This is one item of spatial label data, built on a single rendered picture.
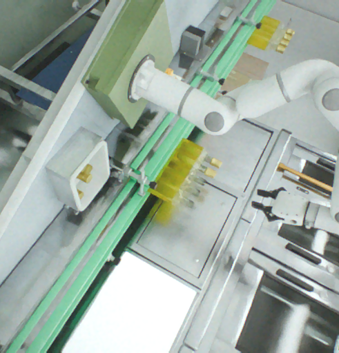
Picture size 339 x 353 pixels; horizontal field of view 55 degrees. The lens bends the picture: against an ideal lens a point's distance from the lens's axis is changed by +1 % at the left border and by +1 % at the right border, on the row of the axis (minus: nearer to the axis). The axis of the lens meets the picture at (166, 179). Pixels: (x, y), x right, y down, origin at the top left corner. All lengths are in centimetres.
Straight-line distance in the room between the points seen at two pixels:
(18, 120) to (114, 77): 91
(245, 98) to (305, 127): 536
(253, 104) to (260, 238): 72
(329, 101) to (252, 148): 89
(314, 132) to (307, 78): 536
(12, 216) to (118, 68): 49
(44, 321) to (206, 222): 71
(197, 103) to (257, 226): 71
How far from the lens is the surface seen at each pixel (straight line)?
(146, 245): 133
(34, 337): 114
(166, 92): 98
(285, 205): 113
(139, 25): 98
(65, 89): 105
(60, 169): 96
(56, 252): 115
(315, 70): 96
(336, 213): 104
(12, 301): 115
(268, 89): 92
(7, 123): 176
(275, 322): 142
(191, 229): 137
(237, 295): 138
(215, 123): 94
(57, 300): 114
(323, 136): 631
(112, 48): 96
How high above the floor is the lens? 122
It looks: 10 degrees down
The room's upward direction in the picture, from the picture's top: 117 degrees clockwise
